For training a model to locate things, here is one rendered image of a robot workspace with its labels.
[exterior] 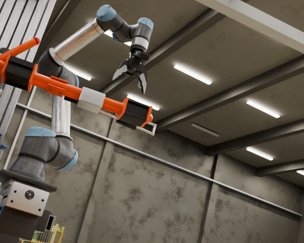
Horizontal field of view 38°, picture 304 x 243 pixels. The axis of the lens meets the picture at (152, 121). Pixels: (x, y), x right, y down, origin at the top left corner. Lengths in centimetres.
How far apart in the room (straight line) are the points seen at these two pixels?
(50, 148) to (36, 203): 30
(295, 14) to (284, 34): 586
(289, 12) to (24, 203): 876
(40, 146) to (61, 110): 28
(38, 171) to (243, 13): 264
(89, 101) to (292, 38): 312
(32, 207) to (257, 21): 288
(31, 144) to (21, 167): 10
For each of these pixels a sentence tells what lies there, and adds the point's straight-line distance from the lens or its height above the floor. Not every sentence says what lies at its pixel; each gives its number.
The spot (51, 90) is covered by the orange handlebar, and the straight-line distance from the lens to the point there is 132.
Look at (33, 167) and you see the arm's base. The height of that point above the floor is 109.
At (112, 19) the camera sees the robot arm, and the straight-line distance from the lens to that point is 202.
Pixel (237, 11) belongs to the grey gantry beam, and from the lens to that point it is 398.
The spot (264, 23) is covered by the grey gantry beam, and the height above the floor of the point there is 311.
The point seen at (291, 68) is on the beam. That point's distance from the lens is 1134.
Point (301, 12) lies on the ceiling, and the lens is 997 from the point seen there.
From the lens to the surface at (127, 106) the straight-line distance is 132.
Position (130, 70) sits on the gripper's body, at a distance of 195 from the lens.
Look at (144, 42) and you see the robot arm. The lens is 201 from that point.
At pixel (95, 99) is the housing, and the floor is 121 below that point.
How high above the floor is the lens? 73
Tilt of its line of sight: 21 degrees up
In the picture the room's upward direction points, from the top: 14 degrees clockwise
